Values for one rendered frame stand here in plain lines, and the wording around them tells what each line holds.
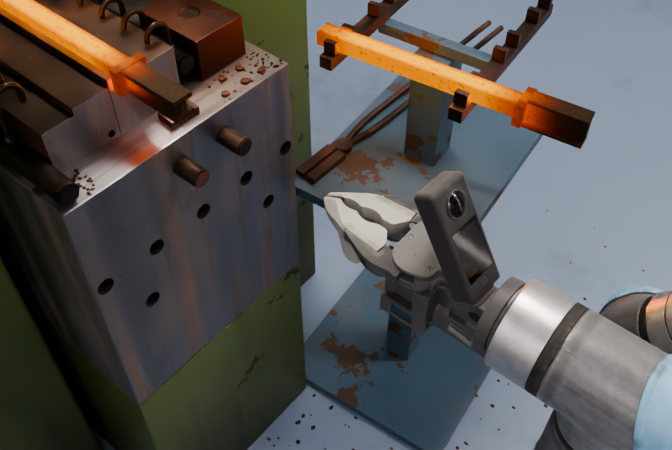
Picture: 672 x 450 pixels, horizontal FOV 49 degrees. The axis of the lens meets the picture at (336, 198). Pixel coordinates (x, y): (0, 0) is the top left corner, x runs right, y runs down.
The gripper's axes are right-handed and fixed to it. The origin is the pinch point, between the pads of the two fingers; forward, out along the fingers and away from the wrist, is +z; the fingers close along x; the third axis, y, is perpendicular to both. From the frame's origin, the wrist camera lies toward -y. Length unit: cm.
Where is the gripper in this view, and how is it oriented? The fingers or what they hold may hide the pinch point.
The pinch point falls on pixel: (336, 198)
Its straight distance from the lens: 73.4
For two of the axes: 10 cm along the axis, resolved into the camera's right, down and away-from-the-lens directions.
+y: 0.0, 6.9, 7.3
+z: -7.7, -4.7, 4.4
